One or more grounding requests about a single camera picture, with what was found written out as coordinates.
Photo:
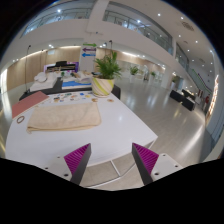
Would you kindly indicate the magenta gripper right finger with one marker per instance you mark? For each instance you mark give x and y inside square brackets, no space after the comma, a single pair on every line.
[145,160]

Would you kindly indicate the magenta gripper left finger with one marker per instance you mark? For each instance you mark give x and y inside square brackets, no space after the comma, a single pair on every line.
[77,161]

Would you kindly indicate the beige folded towel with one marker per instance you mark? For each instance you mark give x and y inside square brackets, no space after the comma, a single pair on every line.
[64,117]

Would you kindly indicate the dark bench right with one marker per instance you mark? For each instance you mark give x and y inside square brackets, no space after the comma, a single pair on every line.
[185,98]

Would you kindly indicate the pink flat mat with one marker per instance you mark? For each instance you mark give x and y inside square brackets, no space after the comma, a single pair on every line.
[28,103]

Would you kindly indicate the black low platform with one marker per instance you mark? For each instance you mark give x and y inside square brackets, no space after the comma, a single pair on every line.
[58,89]

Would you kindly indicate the striped plant pot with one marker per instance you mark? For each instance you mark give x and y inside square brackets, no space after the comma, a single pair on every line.
[102,87]

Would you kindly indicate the blue mat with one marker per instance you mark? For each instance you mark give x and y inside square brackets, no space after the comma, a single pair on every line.
[74,84]

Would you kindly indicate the distant potted plant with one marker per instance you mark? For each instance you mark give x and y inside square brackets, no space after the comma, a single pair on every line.
[133,72]

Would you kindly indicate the black piano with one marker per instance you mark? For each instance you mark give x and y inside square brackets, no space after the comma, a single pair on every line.
[62,66]

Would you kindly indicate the green potted plant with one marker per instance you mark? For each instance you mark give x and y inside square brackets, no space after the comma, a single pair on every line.
[108,67]

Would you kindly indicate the sign with coloured arrows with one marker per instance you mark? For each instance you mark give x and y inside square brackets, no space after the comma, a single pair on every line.
[87,56]

